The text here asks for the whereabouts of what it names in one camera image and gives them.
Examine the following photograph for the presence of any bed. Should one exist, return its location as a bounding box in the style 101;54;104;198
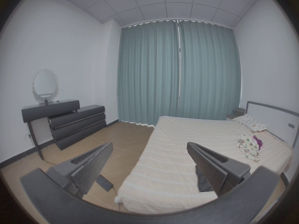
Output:
114;101;299;214

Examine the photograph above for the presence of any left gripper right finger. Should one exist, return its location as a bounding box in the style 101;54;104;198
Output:
186;142;251;193

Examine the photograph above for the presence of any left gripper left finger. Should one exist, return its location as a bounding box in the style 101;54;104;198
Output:
46;142;114;194

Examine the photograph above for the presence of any white printed pillow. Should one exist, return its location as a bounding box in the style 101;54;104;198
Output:
231;114;268;132

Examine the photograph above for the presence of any white printed pyjama top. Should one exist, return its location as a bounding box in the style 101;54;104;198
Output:
236;134;261;163

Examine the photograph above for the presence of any black dressing table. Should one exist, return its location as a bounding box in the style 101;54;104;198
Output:
21;99;80;160

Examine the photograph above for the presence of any black T-shirt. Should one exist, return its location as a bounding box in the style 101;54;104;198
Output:
195;166;214;192

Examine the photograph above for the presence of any purple garment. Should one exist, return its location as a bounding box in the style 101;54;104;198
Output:
252;135;264;149

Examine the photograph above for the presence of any grey bedside table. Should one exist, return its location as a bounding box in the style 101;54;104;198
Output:
226;107;246;120

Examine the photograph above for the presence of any round white framed mirror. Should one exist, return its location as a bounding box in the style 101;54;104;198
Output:
32;69;58;105

